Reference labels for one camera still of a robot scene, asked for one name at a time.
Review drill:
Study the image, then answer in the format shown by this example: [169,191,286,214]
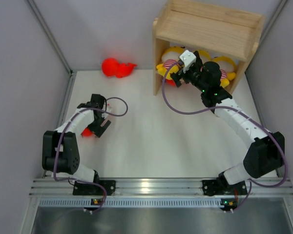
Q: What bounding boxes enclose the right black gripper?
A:
[170,60,208,93]

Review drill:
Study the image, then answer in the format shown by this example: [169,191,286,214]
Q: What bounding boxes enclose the red shark plush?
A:
[101,58,137,78]
[81,128,93,137]
[165,79,176,87]

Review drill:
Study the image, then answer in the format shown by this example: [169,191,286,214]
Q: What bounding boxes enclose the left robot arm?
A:
[42,94,111,195]

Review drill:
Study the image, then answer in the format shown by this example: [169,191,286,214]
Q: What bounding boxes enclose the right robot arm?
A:
[170,50,286,194]

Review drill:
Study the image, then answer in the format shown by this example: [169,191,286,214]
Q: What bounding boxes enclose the yellow frog plush on shelf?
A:
[211,56,236,88]

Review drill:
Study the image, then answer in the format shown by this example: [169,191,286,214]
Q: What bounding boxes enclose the wooden two-tier shelf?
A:
[152,0,265,93]

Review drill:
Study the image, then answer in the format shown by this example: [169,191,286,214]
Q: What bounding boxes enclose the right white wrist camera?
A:
[179,50,196,73]

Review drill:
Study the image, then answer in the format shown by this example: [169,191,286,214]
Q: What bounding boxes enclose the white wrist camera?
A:
[179,50,196,73]
[105,104,112,112]

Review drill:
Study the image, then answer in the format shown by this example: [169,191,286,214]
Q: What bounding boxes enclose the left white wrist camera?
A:
[105,104,112,112]

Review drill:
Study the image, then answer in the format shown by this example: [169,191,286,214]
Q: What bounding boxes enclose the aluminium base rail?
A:
[29,177,293,197]

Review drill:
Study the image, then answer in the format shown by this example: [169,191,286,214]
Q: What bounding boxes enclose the slotted cable duct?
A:
[39,197,236,208]

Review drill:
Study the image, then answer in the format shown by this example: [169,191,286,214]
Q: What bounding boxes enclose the right corner aluminium post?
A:
[258,0,289,47]

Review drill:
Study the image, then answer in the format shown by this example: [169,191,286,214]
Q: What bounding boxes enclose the corner aluminium post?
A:
[258,0,289,47]
[25,0,73,75]

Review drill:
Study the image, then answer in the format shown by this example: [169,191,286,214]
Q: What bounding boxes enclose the left corner aluminium post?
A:
[25,0,73,75]

